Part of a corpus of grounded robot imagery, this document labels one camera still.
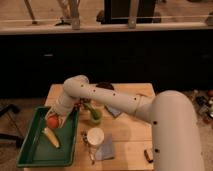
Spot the brown board eraser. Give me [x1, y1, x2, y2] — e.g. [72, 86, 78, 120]
[144, 149, 154, 163]

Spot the grey blue cloth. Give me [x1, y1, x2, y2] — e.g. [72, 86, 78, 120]
[95, 135, 115, 161]

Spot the black chair base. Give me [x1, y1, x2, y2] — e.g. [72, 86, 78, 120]
[0, 103, 25, 149]

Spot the wooden table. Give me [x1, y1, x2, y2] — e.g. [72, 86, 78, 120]
[23, 82, 178, 171]

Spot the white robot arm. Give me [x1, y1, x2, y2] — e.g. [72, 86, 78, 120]
[47, 75, 205, 171]

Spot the red apple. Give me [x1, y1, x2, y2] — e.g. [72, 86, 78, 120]
[46, 115, 59, 129]

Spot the dark red bowl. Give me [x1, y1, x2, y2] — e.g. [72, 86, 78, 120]
[96, 82, 114, 90]

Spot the green plastic tray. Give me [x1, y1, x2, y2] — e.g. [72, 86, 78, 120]
[17, 106, 78, 168]

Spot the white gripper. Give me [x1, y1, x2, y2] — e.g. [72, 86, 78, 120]
[45, 108, 71, 128]

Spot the metal fork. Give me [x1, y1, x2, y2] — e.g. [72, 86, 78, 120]
[81, 131, 95, 165]

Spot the bunch of dark grapes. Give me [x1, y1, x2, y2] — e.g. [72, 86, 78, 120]
[74, 98, 90, 109]

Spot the green cup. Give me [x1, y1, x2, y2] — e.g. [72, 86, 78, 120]
[84, 103, 102, 125]

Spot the white cup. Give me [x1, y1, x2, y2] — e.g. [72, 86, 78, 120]
[87, 127, 104, 147]

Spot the blue sponge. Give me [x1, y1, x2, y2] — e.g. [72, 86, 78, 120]
[105, 105, 122, 118]

